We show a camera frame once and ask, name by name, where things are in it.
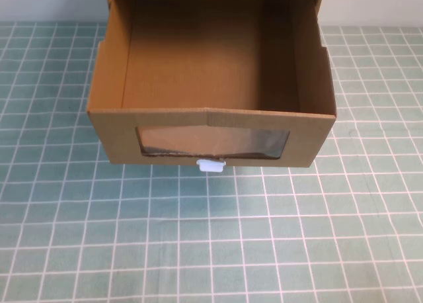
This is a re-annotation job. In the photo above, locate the cardboard shoe box shell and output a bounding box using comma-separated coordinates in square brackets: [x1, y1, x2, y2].
[105, 0, 325, 49]

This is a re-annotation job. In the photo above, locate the green checked tablecloth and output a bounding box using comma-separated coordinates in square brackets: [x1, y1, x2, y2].
[0, 21, 423, 303]

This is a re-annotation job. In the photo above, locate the cardboard drawer with low handle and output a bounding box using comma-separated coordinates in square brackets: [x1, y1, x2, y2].
[86, 0, 338, 169]

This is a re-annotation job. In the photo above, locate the white plastic drawer handle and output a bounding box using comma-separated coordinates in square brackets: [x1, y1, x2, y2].
[197, 159, 227, 173]

